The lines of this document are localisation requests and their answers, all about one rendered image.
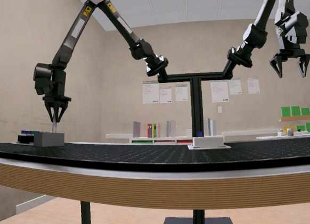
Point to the black vial rack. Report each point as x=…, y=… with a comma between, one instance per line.
x=25, y=139

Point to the white rectangular tube rack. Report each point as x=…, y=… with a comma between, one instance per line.
x=208, y=142

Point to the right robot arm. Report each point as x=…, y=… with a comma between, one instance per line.
x=44, y=72

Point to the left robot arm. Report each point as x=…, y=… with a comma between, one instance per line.
x=291, y=30

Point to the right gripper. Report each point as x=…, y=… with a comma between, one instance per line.
x=56, y=102

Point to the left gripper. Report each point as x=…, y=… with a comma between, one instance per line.
x=282, y=55

